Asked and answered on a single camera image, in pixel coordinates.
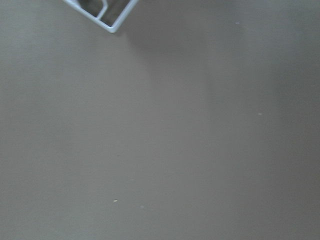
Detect white wire cup rack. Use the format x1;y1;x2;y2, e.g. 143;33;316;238
64;0;139;33

